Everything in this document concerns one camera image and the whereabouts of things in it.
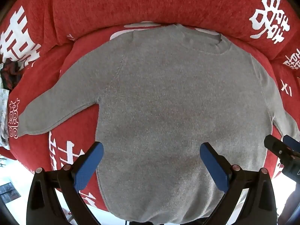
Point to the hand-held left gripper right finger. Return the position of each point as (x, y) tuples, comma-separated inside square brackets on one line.
[(214, 168)]

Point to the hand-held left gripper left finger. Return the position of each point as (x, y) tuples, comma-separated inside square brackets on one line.
[(90, 166)]

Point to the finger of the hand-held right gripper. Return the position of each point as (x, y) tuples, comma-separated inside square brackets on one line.
[(273, 143), (293, 141)]

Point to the grey knit sweater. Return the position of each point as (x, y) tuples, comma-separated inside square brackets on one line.
[(164, 98)]

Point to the dark flat object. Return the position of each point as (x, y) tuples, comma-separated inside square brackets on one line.
[(9, 192)]

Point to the white cloth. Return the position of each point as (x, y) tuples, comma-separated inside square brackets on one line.
[(2, 112)]

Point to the dark patterned cloth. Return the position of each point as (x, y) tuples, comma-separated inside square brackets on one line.
[(9, 75)]

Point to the red printed sofa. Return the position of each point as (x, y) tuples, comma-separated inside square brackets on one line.
[(140, 4)]

